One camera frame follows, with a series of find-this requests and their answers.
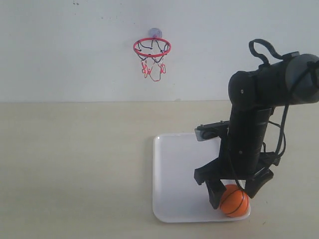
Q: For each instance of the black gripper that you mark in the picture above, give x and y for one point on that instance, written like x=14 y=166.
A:
x=238 y=156

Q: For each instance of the small orange basketball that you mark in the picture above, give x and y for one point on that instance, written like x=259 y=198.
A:
x=234 y=202

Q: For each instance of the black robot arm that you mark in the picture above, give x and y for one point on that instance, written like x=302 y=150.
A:
x=254 y=95

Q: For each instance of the red mini basketball hoop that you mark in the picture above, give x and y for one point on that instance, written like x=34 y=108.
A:
x=151 y=52

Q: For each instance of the white rectangular plastic tray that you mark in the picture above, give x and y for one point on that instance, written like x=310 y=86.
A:
x=177 y=198

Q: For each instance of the clear suction cup mount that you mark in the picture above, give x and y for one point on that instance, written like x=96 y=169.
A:
x=155 y=33

